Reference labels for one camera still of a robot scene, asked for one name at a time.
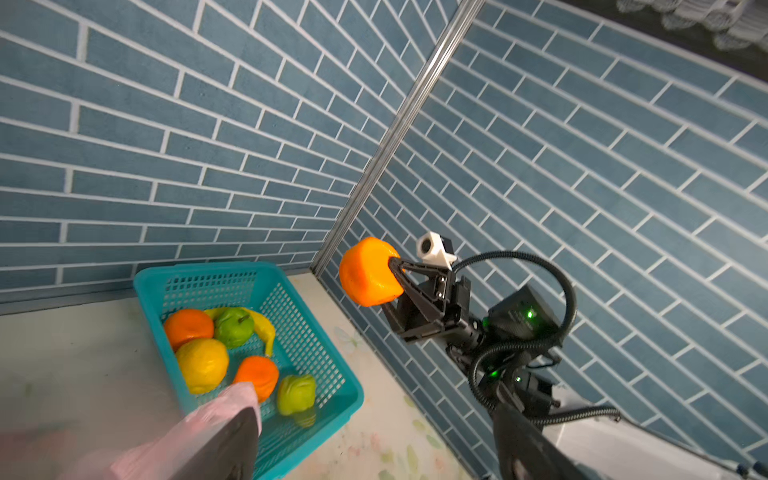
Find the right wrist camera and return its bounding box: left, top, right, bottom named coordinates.
left=417, top=231, right=457, bottom=270

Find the yellow lemon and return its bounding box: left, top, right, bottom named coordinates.
left=175, top=338, right=229, bottom=395

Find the orange persimmon block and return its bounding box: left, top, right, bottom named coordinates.
left=339, top=237, right=404, bottom=307

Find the pink plastic bag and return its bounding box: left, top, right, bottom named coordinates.
left=1, top=384, right=262, bottom=479

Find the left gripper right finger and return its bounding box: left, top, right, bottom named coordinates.
left=491, top=404, right=587, bottom=480

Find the orange fruit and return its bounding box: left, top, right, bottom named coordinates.
left=233, top=356, right=280, bottom=403
left=163, top=309, right=214, bottom=351

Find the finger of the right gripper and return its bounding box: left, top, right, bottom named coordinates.
left=388, top=257, right=452, bottom=318

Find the yellow banana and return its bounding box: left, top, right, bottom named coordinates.
left=205, top=307, right=276, bottom=357

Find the teal plastic basket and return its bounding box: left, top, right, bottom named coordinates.
left=133, top=262, right=364, bottom=479

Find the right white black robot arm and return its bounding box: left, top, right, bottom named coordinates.
left=382, top=251, right=767, bottom=479

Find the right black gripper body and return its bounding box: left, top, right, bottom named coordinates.
left=383, top=272, right=483, bottom=353

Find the green pear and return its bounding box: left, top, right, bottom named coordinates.
left=277, top=375, right=316, bottom=416

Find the green pepper in basket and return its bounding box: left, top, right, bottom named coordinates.
left=214, top=308, right=254, bottom=349

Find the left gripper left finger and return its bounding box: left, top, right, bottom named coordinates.
left=171, top=407, right=259, bottom=480

